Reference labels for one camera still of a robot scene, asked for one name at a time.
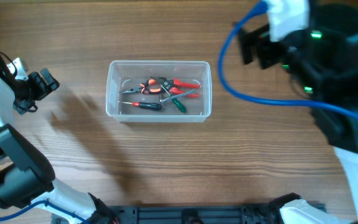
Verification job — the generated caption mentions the orange black needle-nose pliers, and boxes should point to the orange black needle-nose pliers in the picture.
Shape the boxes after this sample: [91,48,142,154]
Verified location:
[119,78,165,95]

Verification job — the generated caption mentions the red handled snips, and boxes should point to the red handled snips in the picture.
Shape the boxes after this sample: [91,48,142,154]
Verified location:
[151,77,201,95]

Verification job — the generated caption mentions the silver L-shaped socket wrench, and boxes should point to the silver L-shaped socket wrench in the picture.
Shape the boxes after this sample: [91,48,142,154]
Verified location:
[159,90,196,104]

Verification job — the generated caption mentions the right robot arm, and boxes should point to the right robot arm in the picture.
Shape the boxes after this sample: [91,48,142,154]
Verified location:
[231,1,358,222]

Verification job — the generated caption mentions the black red handled screwdriver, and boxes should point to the black red handled screwdriver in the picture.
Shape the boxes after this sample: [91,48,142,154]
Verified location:
[119,101,162,111]

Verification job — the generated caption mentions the clear plastic container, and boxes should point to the clear plastic container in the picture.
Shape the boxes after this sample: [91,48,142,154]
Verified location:
[106,60,213,123]

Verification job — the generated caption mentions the green handled screwdriver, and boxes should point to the green handled screwdriver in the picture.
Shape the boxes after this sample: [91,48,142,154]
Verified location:
[159,85,187,113]

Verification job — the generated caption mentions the blue left camera cable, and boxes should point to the blue left camera cable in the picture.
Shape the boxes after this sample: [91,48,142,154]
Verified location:
[0,93,90,224]

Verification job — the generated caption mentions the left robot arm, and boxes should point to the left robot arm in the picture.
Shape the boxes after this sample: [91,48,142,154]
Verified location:
[0,52,120,223]

